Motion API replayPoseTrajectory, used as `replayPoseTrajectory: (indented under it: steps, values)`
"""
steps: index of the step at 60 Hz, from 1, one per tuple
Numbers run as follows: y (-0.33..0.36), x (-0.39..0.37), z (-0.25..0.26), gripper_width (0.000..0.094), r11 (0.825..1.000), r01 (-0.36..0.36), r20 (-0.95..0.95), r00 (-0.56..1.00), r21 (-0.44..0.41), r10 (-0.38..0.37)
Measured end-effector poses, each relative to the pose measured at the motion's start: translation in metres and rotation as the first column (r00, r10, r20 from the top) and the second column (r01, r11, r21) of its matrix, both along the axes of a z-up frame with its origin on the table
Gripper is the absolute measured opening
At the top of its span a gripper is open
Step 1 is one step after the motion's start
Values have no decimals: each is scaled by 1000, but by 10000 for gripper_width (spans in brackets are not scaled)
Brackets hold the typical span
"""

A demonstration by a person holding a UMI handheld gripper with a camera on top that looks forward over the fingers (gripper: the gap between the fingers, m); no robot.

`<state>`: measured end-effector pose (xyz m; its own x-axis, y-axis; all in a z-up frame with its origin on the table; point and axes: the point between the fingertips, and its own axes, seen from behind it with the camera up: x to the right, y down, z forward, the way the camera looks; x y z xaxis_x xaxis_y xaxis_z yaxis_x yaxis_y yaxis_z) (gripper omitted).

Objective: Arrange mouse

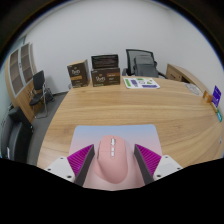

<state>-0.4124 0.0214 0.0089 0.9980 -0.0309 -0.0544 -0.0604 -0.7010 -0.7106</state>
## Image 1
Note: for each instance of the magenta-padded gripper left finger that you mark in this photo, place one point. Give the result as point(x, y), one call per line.
point(80, 160)

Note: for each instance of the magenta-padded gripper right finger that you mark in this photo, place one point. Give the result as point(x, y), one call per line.
point(150, 160)

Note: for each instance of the pink computer mouse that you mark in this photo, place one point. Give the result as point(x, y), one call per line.
point(111, 163)

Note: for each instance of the pink and blue mouse pad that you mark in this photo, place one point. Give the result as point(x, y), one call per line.
point(140, 133)

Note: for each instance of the black sofa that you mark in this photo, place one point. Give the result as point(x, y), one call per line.
point(15, 136)

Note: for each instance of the white printed paper sheet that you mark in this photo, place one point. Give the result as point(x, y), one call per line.
point(141, 83)

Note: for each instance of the round white paper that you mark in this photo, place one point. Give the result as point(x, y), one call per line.
point(194, 89)

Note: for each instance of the black visitor chair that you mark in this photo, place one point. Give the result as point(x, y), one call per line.
point(38, 86)

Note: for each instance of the orange box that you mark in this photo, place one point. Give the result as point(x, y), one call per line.
point(207, 96)

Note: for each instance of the tall brown cardboard box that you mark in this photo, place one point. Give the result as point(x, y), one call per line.
point(78, 74)

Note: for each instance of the wooden shelf unit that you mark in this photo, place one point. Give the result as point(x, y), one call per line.
point(20, 96)

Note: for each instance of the wooden side desk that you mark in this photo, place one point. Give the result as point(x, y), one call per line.
point(181, 73)

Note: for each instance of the purple standing sign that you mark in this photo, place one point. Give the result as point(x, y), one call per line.
point(216, 96)

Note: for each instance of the black mesh office chair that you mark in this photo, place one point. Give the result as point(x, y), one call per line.
point(144, 65)

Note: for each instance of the black flat box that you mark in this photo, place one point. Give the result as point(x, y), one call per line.
point(105, 61)

